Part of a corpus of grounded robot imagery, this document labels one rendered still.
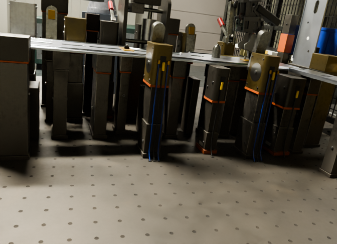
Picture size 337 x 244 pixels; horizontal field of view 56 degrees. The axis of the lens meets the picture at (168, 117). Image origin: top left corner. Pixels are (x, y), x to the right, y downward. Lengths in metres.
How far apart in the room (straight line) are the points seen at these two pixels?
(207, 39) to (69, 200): 8.24
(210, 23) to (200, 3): 0.56
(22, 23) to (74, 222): 0.73
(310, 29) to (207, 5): 7.43
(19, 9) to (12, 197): 0.64
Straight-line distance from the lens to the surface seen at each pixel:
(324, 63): 1.31
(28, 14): 1.20
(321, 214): 0.92
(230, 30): 1.41
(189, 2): 8.63
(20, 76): 0.90
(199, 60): 1.09
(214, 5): 8.87
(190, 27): 1.33
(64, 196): 0.79
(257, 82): 1.06
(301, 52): 1.46
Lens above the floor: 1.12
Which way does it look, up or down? 17 degrees down
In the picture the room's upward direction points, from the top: 7 degrees clockwise
